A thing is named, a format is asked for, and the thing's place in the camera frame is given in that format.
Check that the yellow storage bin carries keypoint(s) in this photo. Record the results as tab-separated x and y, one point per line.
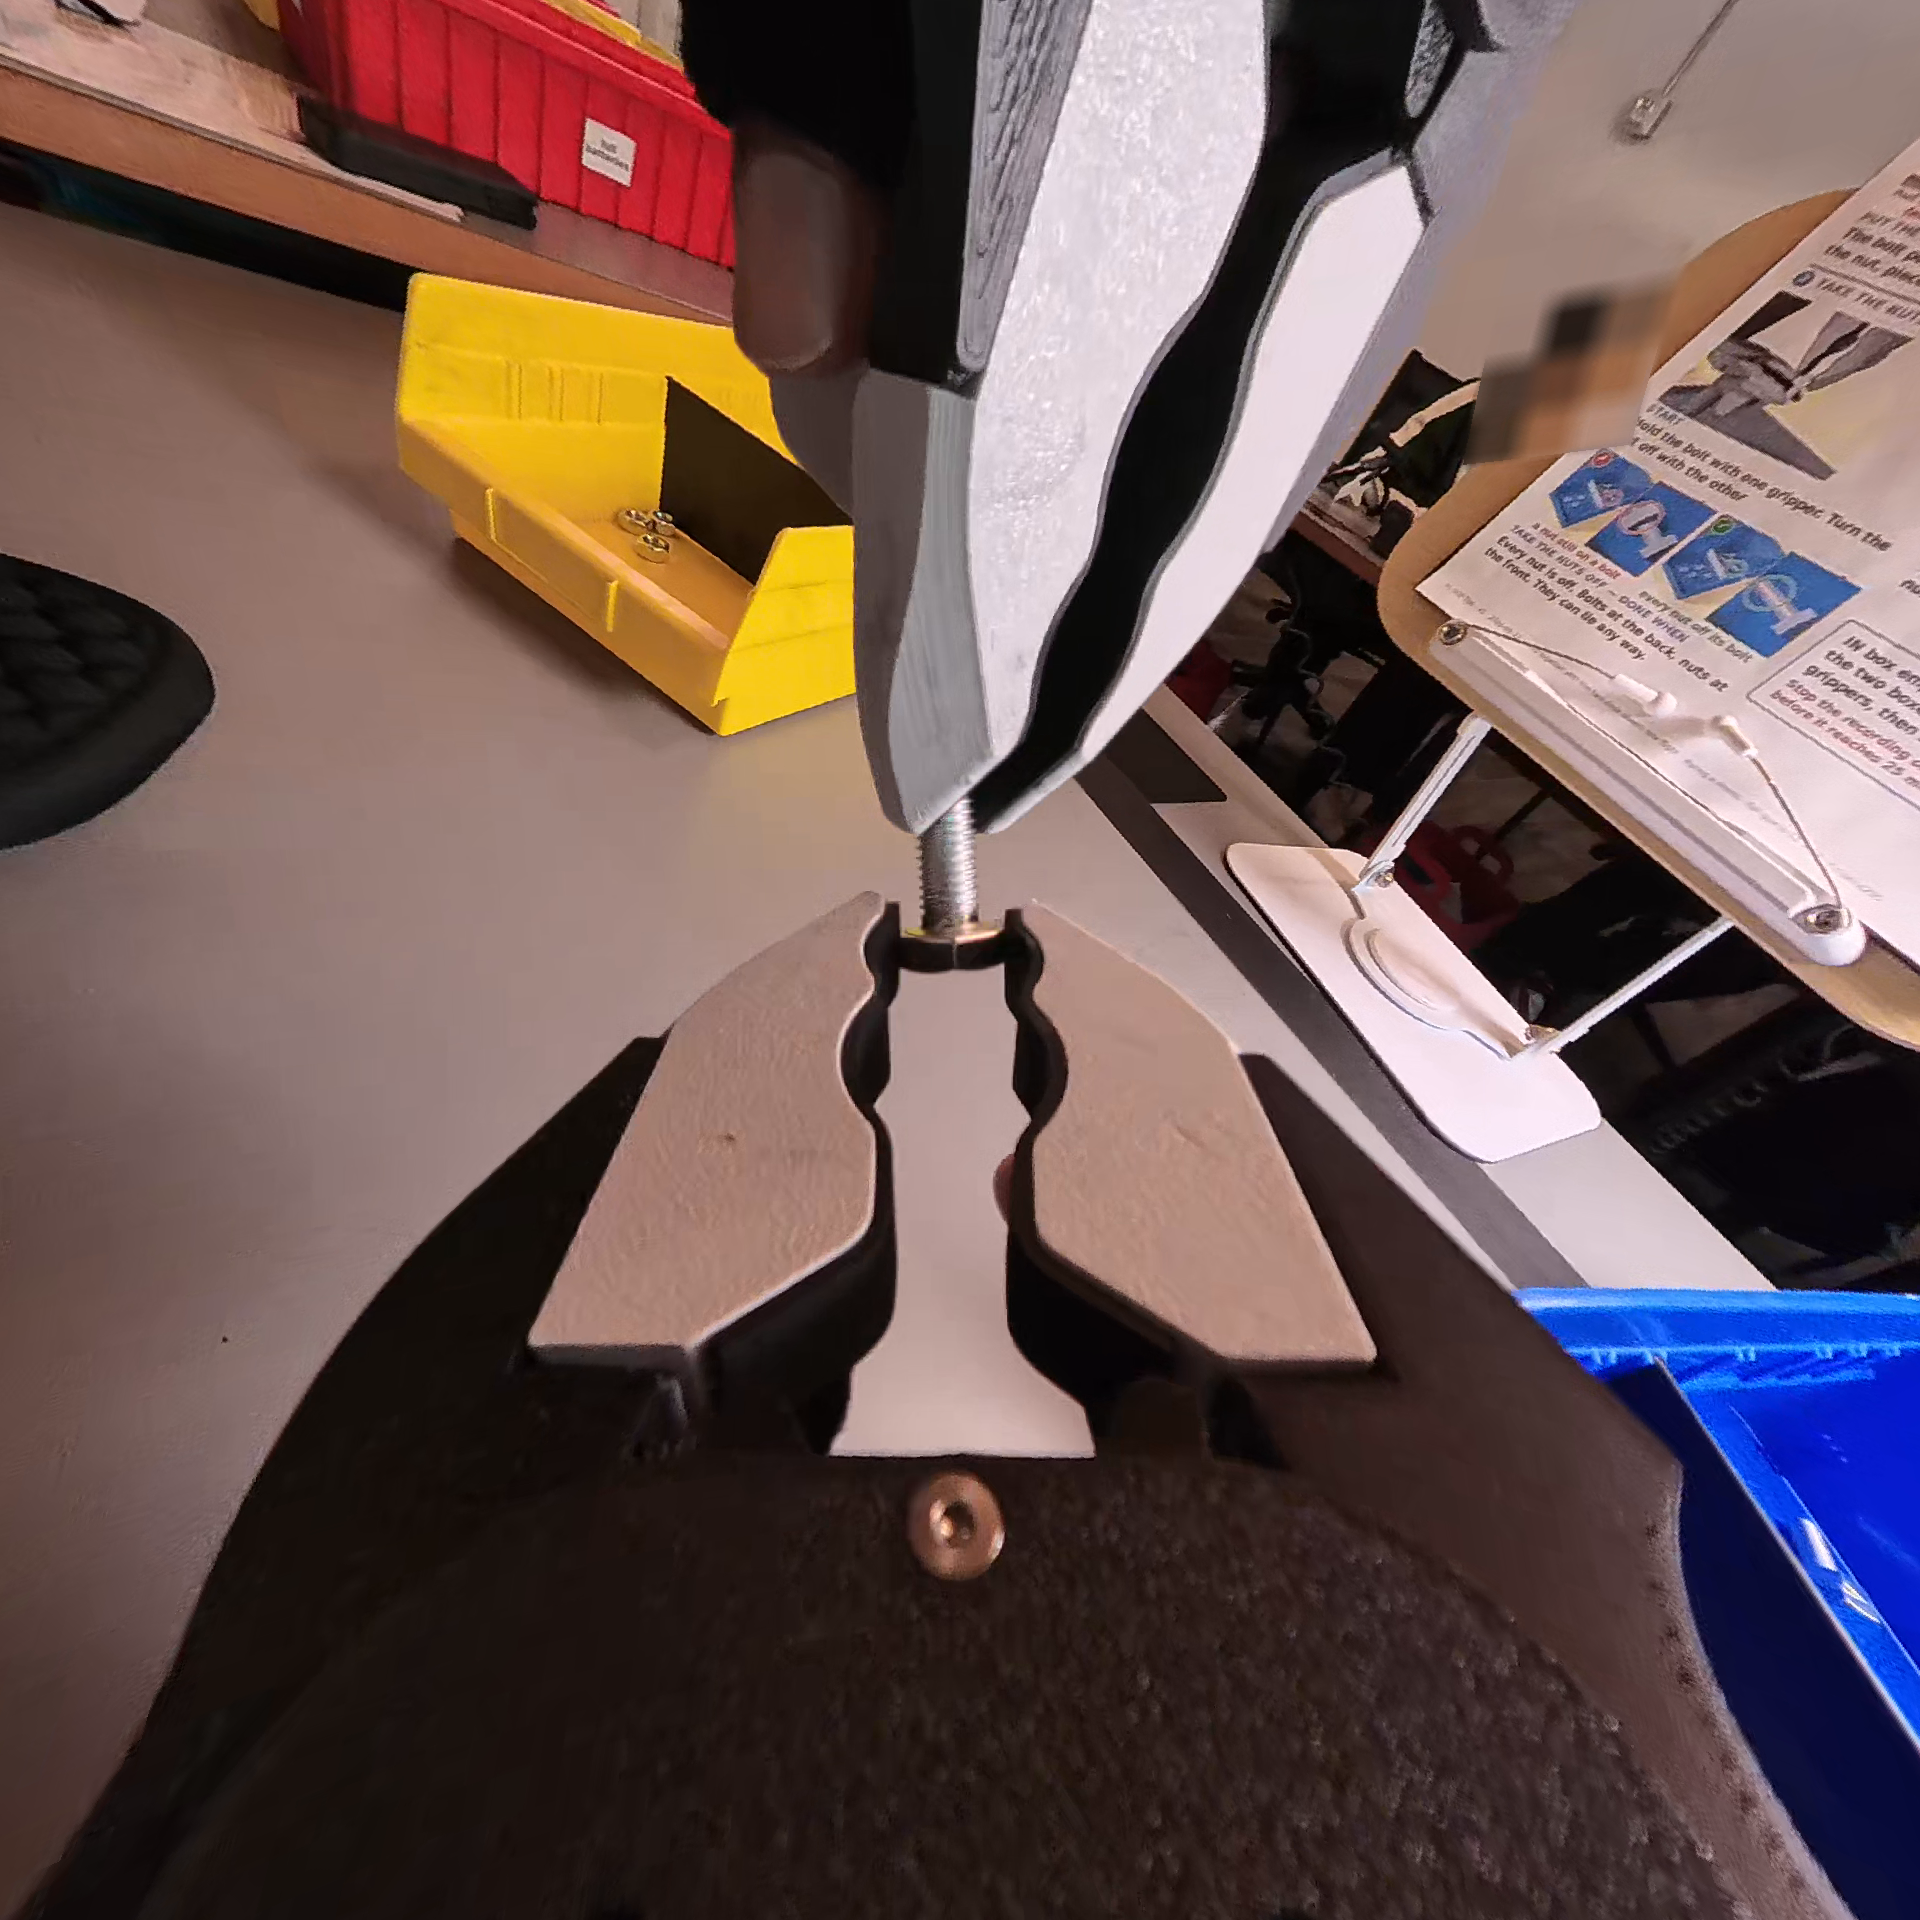
496	389

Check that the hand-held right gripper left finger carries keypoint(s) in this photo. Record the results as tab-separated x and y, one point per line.
720	1169

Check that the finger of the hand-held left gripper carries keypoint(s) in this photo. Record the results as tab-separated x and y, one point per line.
1112	226
1290	389

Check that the red bag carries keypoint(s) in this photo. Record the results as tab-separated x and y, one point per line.
1463	885

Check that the white stand base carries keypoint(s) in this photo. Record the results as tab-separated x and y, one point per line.
1306	901

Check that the blue storage bin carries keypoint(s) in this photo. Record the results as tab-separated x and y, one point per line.
1799	1499

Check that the silver hex bolt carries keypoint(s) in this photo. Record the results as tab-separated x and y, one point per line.
948	870

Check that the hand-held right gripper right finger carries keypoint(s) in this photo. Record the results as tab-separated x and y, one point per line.
1187	1187

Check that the person's right hand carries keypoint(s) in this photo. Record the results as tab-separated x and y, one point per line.
1008	1188

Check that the black flat box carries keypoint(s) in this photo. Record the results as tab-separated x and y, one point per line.
419	165

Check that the person's left hand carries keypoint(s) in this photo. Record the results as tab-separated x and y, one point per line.
802	254

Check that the red storage tub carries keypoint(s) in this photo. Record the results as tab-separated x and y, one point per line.
482	105

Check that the black bin divider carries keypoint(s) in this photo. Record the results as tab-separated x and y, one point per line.
720	481

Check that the beige panel stand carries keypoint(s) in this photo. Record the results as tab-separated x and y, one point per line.
1757	254

